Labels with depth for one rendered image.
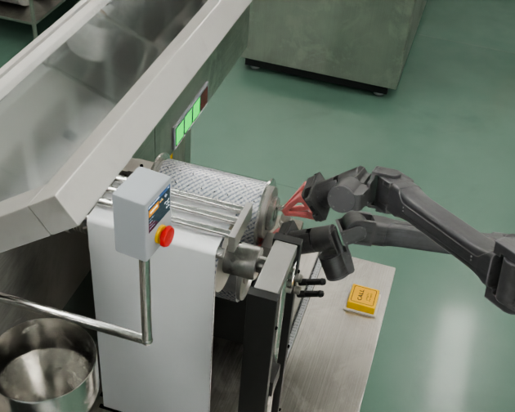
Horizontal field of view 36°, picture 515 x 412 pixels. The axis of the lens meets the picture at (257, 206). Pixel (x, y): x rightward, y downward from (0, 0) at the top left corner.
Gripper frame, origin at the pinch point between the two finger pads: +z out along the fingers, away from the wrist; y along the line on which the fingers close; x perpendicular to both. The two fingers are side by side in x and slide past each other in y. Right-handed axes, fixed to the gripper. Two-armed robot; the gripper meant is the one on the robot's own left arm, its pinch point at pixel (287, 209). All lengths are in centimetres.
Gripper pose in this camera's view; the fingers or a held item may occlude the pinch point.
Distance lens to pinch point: 172.2
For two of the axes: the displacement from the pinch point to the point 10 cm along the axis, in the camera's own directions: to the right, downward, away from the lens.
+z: -8.0, 3.3, 5.1
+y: 2.7, -5.7, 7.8
